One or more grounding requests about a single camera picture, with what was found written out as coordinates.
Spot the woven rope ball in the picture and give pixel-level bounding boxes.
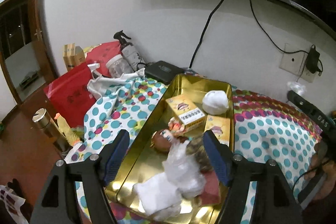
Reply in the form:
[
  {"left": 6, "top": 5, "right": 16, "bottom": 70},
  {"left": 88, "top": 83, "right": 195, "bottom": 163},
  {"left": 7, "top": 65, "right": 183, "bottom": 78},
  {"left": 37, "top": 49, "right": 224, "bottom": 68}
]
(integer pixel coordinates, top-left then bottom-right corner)
[{"left": 186, "top": 137, "right": 213, "bottom": 173}]

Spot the yellow medicine box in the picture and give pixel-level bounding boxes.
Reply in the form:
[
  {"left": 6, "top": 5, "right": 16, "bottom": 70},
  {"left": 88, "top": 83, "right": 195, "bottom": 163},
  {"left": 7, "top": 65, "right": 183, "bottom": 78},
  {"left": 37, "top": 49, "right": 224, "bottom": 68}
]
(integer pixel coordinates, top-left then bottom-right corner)
[
  {"left": 166, "top": 94, "right": 206, "bottom": 134},
  {"left": 205, "top": 115, "right": 231, "bottom": 145}
]

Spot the clear plastic bag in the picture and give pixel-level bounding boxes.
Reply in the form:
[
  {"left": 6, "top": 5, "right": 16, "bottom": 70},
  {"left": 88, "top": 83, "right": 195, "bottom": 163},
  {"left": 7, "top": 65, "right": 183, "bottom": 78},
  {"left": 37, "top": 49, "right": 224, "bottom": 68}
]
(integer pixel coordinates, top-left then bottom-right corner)
[{"left": 162, "top": 140, "right": 206, "bottom": 199}]

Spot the gold tin box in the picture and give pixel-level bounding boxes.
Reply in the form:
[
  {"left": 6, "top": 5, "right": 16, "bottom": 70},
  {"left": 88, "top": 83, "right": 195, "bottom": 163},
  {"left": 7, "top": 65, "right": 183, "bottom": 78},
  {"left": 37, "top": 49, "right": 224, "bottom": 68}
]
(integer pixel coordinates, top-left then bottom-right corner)
[{"left": 106, "top": 75, "right": 235, "bottom": 223}]

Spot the brown haired doll figure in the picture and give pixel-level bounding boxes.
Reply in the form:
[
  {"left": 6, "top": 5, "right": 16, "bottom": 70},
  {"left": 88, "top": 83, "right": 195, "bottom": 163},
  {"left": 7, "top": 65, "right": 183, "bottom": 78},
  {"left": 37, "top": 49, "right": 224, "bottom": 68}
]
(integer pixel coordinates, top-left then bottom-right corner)
[{"left": 151, "top": 117, "right": 188, "bottom": 153}]

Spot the white cloth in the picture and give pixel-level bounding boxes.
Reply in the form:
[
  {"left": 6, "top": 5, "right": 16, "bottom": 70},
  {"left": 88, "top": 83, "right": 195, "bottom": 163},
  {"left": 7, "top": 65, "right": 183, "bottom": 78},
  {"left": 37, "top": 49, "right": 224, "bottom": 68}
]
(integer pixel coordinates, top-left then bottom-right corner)
[{"left": 133, "top": 172, "right": 182, "bottom": 222}]

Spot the person right hand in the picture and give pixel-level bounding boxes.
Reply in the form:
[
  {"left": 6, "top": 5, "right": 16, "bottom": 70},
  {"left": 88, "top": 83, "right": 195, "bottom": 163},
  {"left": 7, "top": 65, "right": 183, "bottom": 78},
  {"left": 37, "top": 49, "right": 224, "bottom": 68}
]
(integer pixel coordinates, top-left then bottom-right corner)
[{"left": 308, "top": 142, "right": 335, "bottom": 201}]

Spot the red flat box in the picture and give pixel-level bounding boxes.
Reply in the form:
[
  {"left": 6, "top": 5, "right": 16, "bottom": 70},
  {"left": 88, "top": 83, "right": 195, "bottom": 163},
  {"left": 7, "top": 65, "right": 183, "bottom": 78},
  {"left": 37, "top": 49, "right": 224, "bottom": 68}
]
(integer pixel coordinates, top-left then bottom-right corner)
[{"left": 195, "top": 170, "right": 221, "bottom": 206}]

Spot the yellow plastic toy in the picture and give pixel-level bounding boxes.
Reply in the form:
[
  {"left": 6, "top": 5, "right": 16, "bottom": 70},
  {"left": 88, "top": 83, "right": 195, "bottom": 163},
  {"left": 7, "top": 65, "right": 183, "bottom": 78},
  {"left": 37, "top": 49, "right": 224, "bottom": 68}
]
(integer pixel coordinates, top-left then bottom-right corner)
[{"left": 54, "top": 113, "right": 81, "bottom": 147}]

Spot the polka dot bed sheet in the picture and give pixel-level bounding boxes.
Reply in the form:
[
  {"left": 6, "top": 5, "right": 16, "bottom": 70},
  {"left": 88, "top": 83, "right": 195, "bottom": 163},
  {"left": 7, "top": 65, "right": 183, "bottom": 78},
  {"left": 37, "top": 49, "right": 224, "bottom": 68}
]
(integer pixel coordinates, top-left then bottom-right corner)
[{"left": 66, "top": 75, "right": 320, "bottom": 223}]

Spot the white round bundle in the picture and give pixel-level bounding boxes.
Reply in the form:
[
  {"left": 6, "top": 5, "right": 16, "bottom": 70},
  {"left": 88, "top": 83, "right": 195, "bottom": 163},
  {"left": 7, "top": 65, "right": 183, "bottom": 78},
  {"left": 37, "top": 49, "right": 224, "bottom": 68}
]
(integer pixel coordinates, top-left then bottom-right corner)
[{"left": 202, "top": 90, "right": 229, "bottom": 115}]

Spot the black power adapter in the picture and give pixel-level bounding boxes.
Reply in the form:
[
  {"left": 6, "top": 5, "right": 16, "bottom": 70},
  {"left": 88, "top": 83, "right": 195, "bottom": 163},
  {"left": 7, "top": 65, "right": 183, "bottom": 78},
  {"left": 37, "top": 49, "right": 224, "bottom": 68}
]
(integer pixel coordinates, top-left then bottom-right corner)
[{"left": 306, "top": 45, "right": 322, "bottom": 74}]

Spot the red paper bag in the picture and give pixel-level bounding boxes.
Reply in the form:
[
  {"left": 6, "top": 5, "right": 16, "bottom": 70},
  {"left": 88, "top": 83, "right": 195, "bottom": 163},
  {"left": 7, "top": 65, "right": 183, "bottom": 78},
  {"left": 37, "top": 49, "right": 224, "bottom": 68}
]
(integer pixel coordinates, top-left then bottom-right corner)
[{"left": 44, "top": 41, "right": 121, "bottom": 127}]

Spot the white cloth bag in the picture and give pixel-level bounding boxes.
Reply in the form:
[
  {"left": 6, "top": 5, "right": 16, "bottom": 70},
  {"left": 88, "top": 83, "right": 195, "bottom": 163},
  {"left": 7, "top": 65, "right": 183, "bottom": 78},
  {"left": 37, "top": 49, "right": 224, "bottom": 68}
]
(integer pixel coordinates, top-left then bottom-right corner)
[{"left": 84, "top": 63, "right": 145, "bottom": 100}]

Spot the steel thermos bottle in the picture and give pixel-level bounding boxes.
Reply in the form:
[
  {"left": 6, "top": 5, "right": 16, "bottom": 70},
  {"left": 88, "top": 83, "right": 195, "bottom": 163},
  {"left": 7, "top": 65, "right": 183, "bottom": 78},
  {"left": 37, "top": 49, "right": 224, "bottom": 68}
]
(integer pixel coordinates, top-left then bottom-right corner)
[{"left": 32, "top": 108, "right": 71, "bottom": 158}]

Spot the clear plastic jar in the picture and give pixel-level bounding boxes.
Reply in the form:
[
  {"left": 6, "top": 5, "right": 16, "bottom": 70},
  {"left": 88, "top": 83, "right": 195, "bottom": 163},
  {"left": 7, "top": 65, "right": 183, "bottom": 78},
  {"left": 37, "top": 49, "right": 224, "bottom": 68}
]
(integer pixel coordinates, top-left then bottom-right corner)
[{"left": 106, "top": 54, "right": 133, "bottom": 78}]

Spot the black set-top box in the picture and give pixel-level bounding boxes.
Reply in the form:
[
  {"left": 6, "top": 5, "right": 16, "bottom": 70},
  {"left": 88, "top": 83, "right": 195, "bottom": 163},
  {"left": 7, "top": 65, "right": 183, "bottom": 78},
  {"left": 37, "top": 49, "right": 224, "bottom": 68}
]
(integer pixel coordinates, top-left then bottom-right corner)
[{"left": 145, "top": 61, "right": 185, "bottom": 85}]

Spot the patterned plastic bag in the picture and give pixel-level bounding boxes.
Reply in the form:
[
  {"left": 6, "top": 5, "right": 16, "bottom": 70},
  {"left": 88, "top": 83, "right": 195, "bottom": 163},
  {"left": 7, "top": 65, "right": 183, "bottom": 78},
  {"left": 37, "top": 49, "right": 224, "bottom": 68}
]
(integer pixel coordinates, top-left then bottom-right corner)
[{"left": 1, "top": 185, "right": 29, "bottom": 224}]

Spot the black spray bottle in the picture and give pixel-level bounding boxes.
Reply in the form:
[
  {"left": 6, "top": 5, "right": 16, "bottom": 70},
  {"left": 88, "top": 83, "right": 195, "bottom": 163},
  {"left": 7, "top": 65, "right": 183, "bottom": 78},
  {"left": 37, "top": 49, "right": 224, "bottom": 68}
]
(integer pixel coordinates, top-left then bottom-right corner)
[{"left": 113, "top": 31, "right": 146, "bottom": 71}]

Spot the brown cardboard box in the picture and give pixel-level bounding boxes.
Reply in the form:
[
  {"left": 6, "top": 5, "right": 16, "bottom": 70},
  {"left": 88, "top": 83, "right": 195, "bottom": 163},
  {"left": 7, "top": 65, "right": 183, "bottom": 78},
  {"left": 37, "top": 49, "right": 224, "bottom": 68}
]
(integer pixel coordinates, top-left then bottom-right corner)
[{"left": 63, "top": 43, "right": 85, "bottom": 72}]

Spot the wooden door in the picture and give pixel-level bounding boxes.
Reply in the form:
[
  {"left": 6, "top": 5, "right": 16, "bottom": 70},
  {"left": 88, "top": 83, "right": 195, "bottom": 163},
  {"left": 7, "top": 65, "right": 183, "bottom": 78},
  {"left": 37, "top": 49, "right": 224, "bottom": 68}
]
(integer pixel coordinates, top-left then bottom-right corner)
[{"left": 1, "top": 0, "right": 56, "bottom": 105}]

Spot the white wall socket plate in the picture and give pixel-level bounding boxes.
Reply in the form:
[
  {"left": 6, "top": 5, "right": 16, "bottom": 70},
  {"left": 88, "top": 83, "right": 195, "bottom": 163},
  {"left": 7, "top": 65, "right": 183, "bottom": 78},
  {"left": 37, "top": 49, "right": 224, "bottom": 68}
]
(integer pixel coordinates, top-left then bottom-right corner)
[{"left": 279, "top": 43, "right": 317, "bottom": 83}]

